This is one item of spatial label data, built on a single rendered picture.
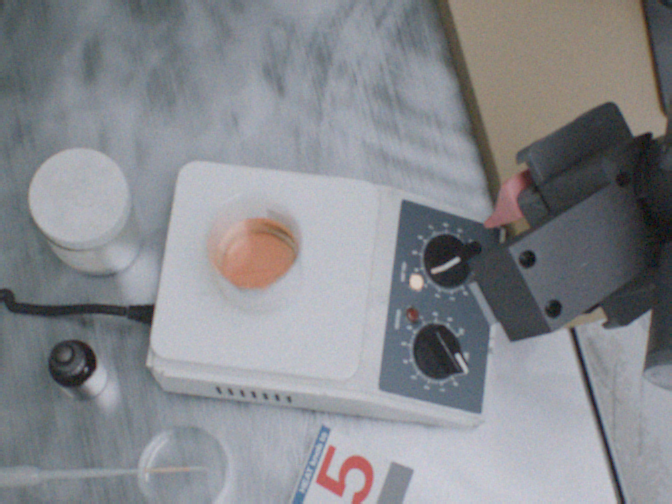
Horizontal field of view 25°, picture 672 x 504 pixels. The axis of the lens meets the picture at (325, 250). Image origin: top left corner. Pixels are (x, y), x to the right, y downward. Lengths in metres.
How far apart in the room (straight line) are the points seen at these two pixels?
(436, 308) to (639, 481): 0.16
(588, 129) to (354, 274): 0.17
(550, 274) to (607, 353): 0.28
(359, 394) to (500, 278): 0.21
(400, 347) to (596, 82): 0.21
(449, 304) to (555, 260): 0.23
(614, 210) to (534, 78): 0.26
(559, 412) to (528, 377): 0.03
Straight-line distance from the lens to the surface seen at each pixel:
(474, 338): 0.91
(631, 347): 0.95
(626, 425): 0.94
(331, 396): 0.87
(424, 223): 0.90
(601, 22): 0.97
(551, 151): 0.76
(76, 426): 0.94
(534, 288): 0.67
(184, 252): 0.87
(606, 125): 0.78
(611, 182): 0.71
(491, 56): 0.96
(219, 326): 0.85
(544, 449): 0.93
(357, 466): 0.91
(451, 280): 0.90
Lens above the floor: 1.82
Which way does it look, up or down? 74 degrees down
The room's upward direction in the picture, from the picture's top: 4 degrees counter-clockwise
